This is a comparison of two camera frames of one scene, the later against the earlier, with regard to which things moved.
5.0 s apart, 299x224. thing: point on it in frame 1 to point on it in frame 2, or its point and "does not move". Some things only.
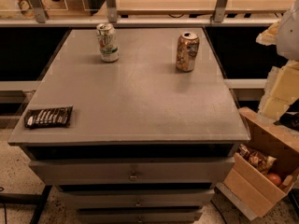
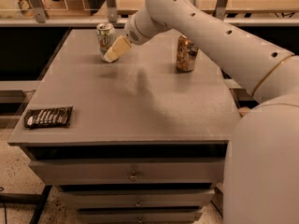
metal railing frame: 40,19 does not move
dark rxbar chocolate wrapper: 44,118 does not move
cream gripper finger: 281,91 to 119,48
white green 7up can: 107,43 does not move
